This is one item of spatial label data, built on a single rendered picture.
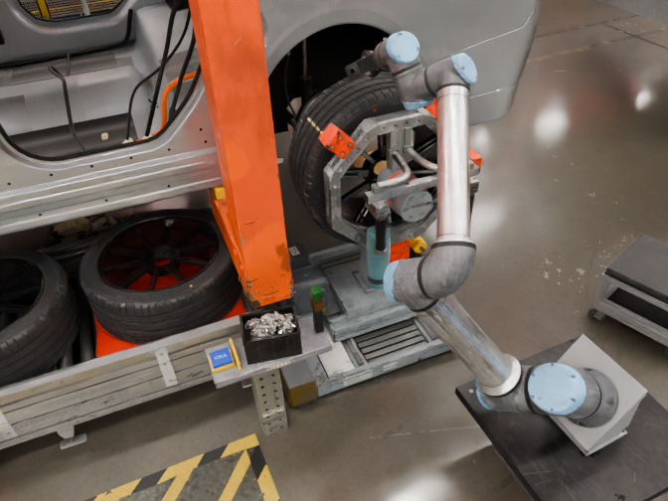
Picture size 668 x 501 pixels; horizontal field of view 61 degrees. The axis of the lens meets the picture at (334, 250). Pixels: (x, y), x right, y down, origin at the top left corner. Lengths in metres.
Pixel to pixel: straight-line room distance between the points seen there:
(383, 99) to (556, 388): 1.09
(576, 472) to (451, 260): 0.91
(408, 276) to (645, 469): 1.05
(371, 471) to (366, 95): 1.38
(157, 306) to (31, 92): 1.31
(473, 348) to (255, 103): 0.95
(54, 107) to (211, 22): 1.58
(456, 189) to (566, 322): 1.54
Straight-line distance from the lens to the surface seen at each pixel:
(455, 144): 1.56
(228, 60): 1.65
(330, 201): 2.05
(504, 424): 2.12
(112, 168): 2.35
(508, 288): 3.04
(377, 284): 2.22
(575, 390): 1.84
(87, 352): 2.56
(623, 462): 2.16
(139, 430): 2.58
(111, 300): 2.38
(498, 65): 2.76
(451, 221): 1.49
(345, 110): 2.04
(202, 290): 2.32
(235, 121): 1.72
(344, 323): 2.58
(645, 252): 2.91
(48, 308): 2.46
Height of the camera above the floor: 2.02
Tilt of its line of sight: 39 degrees down
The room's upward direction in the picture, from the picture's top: 3 degrees counter-clockwise
